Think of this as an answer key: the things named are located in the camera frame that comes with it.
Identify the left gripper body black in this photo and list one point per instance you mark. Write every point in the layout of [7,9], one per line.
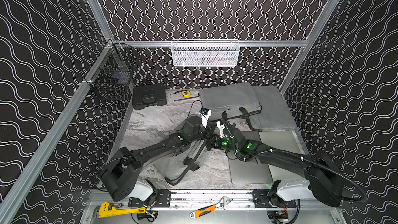
[207,131]

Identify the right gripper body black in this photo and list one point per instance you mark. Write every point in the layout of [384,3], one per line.
[216,140]

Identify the dark grey laptop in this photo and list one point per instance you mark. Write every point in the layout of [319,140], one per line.
[248,172]

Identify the silver laptop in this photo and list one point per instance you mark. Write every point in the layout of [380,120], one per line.
[285,140]

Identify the grey zippered laptop bag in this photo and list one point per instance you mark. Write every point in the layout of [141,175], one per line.
[275,114]

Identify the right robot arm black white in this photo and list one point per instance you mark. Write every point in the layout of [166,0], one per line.
[327,183]

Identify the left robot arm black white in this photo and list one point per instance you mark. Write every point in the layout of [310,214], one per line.
[120,174]

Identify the black hex key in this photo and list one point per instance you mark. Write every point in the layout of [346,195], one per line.
[187,98]

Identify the yellow tape measure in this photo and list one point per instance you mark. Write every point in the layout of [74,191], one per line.
[185,93]

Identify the black plastic tool case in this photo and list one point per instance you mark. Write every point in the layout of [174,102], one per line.
[149,95]

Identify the orange adjustable wrench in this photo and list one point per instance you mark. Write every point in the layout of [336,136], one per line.
[224,201]

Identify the yellow pipe wrench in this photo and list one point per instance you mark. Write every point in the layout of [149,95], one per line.
[107,210]

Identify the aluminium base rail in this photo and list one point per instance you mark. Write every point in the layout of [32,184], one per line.
[193,199]

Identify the white wire mesh basket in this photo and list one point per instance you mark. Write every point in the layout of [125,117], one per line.
[205,53]

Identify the black wire basket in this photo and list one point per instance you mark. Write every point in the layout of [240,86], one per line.
[113,81]

